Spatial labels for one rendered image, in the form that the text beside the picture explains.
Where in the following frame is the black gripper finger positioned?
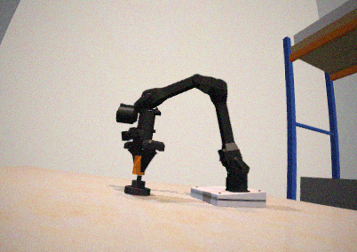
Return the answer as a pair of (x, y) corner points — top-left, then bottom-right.
(128, 150), (140, 163)
(138, 150), (157, 172)

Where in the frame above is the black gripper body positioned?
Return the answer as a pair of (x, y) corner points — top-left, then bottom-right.
(124, 124), (165, 152)

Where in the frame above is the orange knob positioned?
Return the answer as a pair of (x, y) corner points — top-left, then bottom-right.
(132, 155), (146, 176)

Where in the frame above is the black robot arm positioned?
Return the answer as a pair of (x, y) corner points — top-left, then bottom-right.
(116, 74), (250, 193)

